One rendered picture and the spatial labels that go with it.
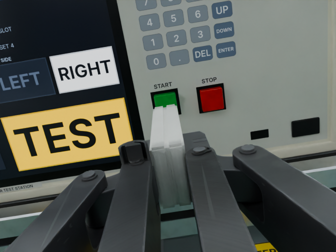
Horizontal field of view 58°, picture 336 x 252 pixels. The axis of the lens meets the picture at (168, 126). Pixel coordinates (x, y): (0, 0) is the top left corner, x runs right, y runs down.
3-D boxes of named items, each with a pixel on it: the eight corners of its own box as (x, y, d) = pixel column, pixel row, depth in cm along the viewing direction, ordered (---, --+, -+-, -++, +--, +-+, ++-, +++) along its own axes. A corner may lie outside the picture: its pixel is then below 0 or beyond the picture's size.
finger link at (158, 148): (177, 208, 14) (160, 210, 14) (171, 148, 20) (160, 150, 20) (166, 146, 13) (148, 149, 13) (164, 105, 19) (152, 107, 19)
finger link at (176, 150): (166, 146, 13) (184, 143, 13) (164, 105, 19) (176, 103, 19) (177, 208, 14) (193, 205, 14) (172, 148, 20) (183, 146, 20)
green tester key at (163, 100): (178, 114, 25) (175, 92, 24) (157, 117, 25) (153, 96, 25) (178, 110, 26) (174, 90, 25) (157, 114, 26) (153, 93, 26)
